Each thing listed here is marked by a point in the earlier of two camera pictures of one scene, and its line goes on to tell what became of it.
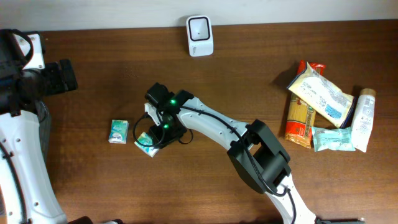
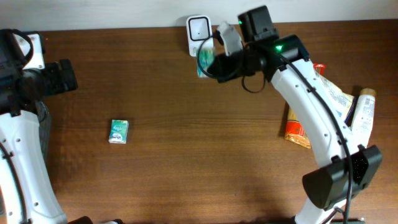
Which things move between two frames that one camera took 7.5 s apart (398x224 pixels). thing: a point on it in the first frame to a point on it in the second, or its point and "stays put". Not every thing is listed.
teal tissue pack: (118, 132) stays put
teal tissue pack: (147, 139) to (203, 56)
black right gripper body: (166, 133) to (234, 66)
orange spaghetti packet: (301, 114) stays put
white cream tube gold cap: (363, 119) stays put
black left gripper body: (54, 79) stays put
